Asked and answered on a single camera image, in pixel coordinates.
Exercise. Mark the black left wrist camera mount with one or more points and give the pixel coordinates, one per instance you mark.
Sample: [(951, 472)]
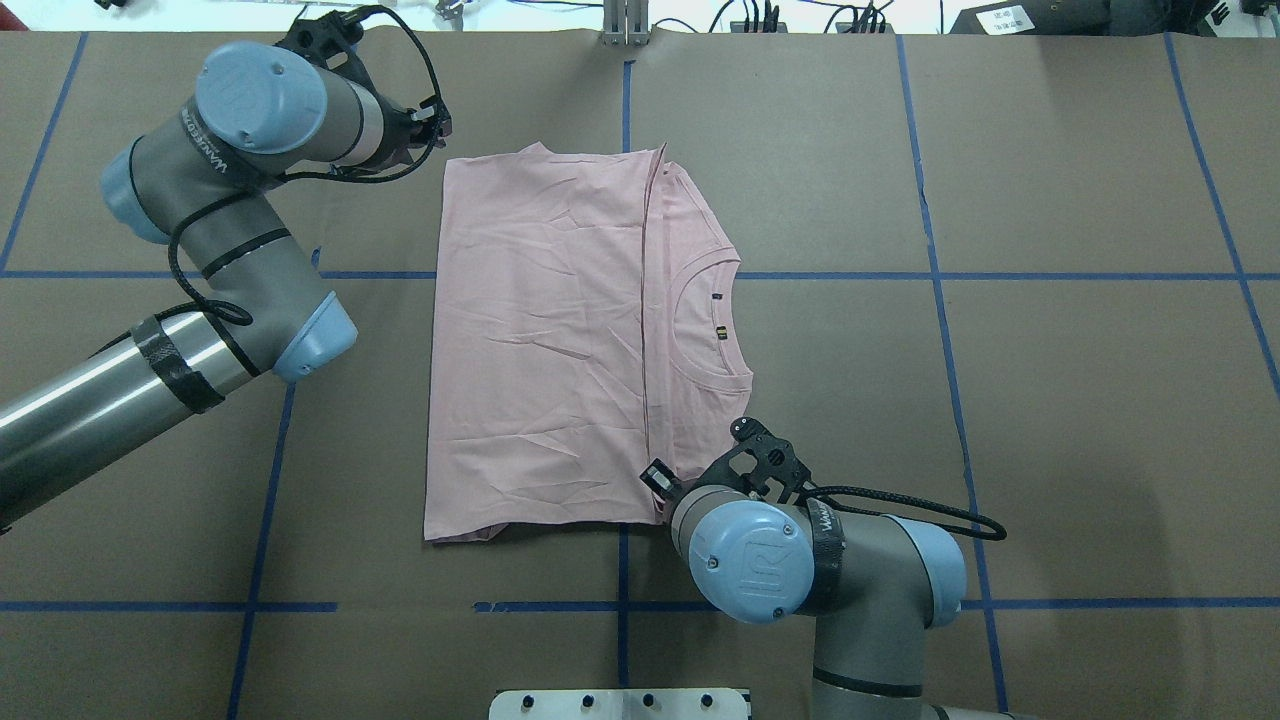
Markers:
[(329, 42)]

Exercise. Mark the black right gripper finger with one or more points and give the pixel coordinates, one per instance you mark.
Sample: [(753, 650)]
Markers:
[(662, 481)]

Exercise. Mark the pink Snoopy t-shirt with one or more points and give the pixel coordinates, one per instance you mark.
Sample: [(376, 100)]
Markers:
[(583, 327)]

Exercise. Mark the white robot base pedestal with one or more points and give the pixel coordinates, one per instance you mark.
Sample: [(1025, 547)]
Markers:
[(643, 703)]

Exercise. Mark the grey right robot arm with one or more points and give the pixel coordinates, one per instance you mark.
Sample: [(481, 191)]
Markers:
[(874, 585)]

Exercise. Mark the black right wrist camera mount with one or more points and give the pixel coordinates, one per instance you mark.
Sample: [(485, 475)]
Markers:
[(759, 464)]

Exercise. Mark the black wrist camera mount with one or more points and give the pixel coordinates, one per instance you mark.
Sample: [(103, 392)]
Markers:
[(329, 42), (759, 464)]

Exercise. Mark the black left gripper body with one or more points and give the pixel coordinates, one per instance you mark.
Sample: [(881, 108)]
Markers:
[(404, 133)]

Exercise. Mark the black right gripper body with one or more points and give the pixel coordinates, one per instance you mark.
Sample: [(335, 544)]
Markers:
[(661, 479)]

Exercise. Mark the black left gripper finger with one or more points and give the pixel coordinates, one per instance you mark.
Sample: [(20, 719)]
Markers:
[(431, 122)]

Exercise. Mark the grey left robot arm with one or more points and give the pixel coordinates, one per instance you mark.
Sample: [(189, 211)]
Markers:
[(198, 185)]

